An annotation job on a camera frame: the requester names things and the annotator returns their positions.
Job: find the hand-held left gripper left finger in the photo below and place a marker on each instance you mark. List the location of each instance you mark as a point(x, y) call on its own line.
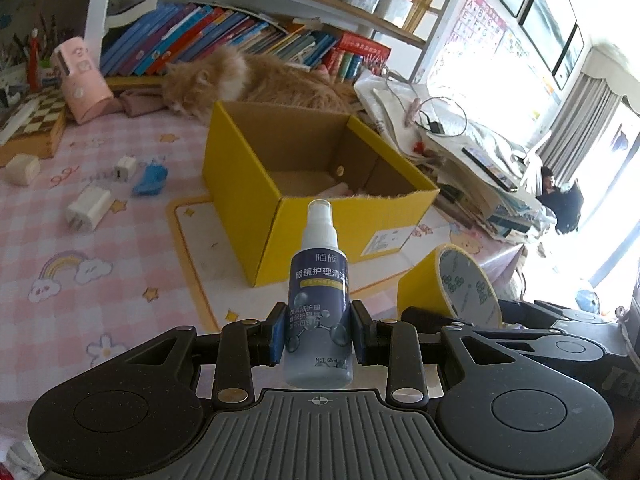
point(275, 332)

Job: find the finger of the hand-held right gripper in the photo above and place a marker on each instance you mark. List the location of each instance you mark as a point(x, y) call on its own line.
point(425, 317)
point(535, 312)

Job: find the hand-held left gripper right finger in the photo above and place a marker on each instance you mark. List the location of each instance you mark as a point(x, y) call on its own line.
point(358, 332)

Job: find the yellow tape roll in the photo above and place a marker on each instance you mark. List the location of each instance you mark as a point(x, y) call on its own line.
point(465, 285)

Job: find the dark blue spray bottle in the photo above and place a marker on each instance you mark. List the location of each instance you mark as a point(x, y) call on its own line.
point(317, 285)

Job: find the yellow cardboard box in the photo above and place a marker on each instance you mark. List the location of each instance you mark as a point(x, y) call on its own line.
point(240, 185)

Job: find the white cube charger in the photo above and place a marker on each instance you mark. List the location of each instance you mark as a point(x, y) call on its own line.
point(125, 169)

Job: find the cream cube block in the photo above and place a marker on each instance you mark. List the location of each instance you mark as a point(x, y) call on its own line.
point(22, 170)

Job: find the pile of papers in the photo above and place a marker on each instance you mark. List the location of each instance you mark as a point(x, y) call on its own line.
point(475, 175)

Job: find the pink checked tablecloth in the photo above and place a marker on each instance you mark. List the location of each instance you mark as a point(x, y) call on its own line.
point(125, 270)

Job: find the blue plastic object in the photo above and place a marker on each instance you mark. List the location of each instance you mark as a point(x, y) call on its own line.
point(150, 180)

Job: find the grey curtain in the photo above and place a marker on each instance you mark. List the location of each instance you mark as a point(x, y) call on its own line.
point(585, 110)

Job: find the white oblong charger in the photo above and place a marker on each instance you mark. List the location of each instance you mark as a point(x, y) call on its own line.
point(90, 207)

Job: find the orange fluffy cat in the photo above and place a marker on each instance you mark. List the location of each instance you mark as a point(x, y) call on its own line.
point(260, 77)

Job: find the folded pink cloth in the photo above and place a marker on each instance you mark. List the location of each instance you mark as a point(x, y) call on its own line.
point(142, 102)

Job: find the dark framed window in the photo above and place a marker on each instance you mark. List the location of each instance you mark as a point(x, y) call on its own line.
point(545, 10)

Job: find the row of colourful books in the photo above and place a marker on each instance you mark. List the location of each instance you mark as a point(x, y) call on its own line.
point(200, 35)

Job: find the wooden chess board box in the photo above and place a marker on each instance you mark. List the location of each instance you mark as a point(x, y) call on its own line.
point(35, 140)

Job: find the pink cylinder holder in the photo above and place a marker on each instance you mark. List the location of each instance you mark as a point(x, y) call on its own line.
point(85, 85)

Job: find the white pen case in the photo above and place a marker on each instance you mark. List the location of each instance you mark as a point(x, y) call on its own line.
point(17, 122)

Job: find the red tassel ornament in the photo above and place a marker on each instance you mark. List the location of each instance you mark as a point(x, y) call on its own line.
point(34, 65)

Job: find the white shelf unit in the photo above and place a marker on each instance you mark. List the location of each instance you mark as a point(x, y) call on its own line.
point(100, 10)

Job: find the pink alphabet wall poster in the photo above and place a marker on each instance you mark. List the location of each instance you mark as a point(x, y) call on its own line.
point(475, 25)

